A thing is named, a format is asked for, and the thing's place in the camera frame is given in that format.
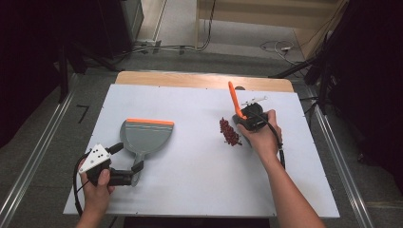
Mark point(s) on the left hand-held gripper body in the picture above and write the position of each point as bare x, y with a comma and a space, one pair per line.
96, 158

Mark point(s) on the metal floor rail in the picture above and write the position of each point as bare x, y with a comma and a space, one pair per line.
34, 152
342, 158

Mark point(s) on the black metal stand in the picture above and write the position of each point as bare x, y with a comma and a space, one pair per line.
63, 76
323, 82

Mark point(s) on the orange brush with grey bristles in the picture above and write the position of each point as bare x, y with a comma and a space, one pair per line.
235, 98

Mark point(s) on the white table board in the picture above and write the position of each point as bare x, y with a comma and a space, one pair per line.
190, 174

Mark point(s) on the beige wooden platform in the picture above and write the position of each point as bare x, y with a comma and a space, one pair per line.
269, 15

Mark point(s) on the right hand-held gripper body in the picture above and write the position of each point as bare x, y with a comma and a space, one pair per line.
255, 118

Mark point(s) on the wooden table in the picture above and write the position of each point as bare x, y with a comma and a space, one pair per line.
190, 80

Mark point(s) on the person's right hand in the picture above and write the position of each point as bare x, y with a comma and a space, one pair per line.
263, 142

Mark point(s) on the dark grey cabinet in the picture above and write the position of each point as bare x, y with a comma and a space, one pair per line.
133, 15

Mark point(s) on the person's left hand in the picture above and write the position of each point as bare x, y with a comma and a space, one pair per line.
96, 196

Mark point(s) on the grey dustpan with orange edge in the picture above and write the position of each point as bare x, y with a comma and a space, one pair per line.
145, 136

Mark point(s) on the pile of red and green beans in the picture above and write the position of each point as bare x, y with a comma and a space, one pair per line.
229, 134

